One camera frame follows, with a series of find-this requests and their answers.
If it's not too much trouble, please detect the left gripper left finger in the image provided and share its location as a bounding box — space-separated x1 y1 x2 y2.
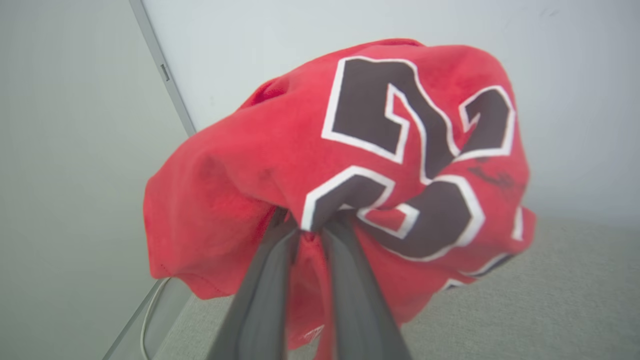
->
206 207 302 360

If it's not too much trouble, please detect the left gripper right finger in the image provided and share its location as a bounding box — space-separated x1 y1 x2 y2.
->
321 212 414 360

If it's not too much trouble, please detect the red basketball jersey garment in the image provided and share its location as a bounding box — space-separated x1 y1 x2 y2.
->
142 38 537 360

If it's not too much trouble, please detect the thin white cable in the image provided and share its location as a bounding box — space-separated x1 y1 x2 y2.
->
140 278 172 360

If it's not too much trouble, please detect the grey metal frame rail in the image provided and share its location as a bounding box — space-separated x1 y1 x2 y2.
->
102 0 197 360

